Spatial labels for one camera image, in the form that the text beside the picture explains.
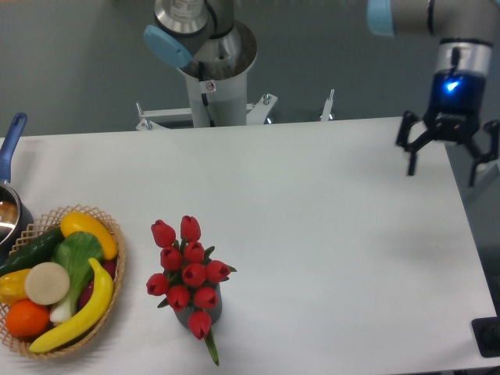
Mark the yellow squash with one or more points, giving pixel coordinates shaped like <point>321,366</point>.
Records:
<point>74,222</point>

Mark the white metal mounting frame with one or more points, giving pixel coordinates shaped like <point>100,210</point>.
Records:
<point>262,112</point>

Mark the black camera stand base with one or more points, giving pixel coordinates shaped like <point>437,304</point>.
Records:
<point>486,333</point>

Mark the orange fruit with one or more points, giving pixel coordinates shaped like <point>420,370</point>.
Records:
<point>27,319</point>

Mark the woven wicker basket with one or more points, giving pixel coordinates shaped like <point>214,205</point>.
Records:
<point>44,224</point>

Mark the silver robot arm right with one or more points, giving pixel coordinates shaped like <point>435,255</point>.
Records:
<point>466,30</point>

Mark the beige round disc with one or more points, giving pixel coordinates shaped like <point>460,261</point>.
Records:
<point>47,283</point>

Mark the yellow bell pepper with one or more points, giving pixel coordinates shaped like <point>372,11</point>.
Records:
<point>12,287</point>

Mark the dark red vegetable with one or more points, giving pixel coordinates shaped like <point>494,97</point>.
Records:
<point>110,267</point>

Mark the yellow banana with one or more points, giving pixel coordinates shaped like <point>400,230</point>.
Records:
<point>83,320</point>

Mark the blue handled saucepan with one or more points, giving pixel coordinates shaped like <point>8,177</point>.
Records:
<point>15,216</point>

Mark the green bok choy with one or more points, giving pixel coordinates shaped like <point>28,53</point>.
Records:
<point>73,254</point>

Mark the green cucumber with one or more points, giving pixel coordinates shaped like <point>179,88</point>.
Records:
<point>39,250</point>

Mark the dark grey ribbed vase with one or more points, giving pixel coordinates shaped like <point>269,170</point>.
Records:
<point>214,312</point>

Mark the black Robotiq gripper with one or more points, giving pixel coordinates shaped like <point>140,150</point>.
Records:
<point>455,105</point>

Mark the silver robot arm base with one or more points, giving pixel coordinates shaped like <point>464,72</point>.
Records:
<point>212,50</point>

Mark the red tulip bouquet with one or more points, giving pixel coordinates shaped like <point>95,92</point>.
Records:
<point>189,276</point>

